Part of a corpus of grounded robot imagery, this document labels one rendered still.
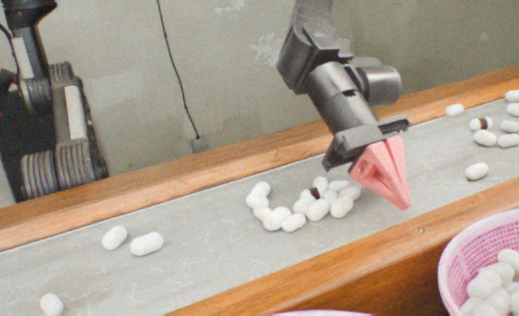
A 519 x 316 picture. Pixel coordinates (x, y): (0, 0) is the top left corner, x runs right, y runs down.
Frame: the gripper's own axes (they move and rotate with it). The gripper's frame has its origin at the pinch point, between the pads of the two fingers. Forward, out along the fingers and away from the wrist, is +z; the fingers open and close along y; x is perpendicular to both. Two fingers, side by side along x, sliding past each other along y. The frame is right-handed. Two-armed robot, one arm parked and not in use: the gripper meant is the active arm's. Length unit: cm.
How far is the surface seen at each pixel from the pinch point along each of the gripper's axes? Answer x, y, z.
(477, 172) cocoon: 1.4, 13.0, -0.8
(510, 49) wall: 84, 153, -77
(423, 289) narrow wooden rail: -3.2, -5.9, 9.9
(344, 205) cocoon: 3.3, -4.9, -3.1
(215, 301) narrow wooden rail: -3.8, -24.8, 4.1
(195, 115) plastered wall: 169, 39, -143
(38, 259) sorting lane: 15.1, -39.4, -13.6
